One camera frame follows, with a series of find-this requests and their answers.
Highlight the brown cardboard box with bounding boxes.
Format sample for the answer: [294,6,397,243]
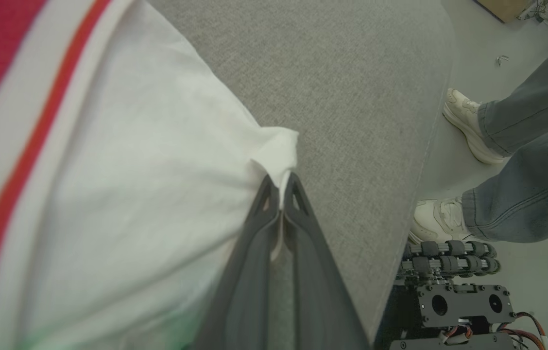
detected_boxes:
[476,0,533,24]

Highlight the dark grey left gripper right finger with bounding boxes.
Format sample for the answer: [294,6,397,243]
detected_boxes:
[283,173,369,350]

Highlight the red orange wire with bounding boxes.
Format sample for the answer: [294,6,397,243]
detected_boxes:
[497,311,548,350]

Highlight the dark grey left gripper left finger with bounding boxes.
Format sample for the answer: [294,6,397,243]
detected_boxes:
[191,175,282,350]

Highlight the red shorts white striped trim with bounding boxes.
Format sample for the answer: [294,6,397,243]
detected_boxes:
[0,0,300,350]

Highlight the white sneaker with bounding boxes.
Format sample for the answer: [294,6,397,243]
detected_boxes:
[443,88,511,165]
[409,196,480,245]

